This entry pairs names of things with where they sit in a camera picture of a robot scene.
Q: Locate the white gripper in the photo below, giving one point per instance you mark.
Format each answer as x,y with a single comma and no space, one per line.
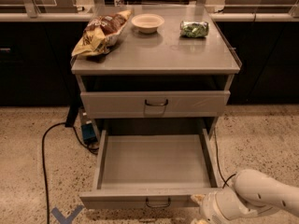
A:
211,209

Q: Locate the grey drawer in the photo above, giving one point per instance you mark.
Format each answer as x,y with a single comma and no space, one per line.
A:
155,171
154,104

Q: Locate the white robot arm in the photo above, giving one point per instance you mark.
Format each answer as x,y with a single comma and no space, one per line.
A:
252,194

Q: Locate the grey top drawer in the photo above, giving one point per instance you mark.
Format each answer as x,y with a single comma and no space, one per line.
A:
154,104

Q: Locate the grey metal drawer cabinet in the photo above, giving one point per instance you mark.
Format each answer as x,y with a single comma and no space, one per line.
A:
162,61

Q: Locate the blue power box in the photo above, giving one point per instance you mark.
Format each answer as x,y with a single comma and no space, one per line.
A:
88,134

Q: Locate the green crumpled snack bag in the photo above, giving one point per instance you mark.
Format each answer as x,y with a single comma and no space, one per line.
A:
194,29

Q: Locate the white paper bowl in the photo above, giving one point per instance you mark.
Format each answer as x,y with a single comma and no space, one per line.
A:
147,23

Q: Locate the brown yellow chip bag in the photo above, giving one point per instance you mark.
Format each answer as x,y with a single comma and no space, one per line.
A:
101,33

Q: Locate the dark counter with rail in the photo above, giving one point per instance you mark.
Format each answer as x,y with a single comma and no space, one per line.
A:
36,60

